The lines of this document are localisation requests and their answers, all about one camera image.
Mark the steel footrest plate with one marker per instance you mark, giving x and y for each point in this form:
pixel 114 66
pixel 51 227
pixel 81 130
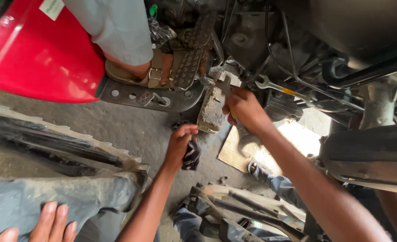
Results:
pixel 124 95

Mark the tan buckled sandal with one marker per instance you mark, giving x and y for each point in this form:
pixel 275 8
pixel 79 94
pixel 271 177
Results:
pixel 155 72

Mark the large steel wrench yellow label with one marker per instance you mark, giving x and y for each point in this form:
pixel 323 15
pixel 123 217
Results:
pixel 245 141

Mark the person's sandalled foot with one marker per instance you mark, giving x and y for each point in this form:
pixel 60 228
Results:
pixel 256 169

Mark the dark cloth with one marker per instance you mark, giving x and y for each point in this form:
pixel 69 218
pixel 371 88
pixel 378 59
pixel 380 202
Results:
pixel 191 156

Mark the small cross-hatched pedal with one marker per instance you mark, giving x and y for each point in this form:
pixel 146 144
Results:
pixel 146 97

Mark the white sticker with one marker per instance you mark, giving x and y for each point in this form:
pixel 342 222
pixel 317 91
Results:
pixel 51 8

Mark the small metal nut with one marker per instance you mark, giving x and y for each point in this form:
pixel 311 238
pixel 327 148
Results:
pixel 223 179

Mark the person's right fingers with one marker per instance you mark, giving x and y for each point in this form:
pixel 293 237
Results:
pixel 229 107

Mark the dusty metal linkage assembly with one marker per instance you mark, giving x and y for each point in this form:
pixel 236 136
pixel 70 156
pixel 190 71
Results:
pixel 245 215

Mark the perforated metal pedal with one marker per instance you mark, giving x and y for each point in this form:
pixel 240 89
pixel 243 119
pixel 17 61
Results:
pixel 193 64

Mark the person's right hand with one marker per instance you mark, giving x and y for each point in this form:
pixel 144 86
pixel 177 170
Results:
pixel 249 111

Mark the black metal rods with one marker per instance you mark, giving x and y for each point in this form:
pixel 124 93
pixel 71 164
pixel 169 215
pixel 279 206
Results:
pixel 50 141

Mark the flat cardboard piece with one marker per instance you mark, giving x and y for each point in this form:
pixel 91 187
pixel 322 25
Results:
pixel 232 153

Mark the person's left hand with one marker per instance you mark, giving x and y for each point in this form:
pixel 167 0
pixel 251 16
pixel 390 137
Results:
pixel 176 148

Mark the dusty grey metal panel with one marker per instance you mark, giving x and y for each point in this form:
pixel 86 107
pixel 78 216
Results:
pixel 50 195

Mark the green tag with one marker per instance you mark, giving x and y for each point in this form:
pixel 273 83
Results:
pixel 153 10

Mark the crumpled clear plastic wrap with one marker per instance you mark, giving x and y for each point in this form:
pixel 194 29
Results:
pixel 160 33

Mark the tractor engine underside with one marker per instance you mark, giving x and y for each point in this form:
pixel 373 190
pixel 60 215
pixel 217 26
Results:
pixel 286 37

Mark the slim steel combination wrench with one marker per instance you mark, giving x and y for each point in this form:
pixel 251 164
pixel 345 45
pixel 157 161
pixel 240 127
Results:
pixel 279 88

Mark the person's left fingers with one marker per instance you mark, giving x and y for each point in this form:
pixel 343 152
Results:
pixel 187 131

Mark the person's blue jeans leg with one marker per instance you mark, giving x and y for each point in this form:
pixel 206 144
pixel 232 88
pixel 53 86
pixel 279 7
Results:
pixel 286 191
pixel 188 225

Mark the red tractor fender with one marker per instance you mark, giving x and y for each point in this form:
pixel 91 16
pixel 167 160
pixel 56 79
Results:
pixel 33 57

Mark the rough concrete block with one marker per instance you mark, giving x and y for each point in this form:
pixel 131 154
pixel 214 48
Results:
pixel 212 111

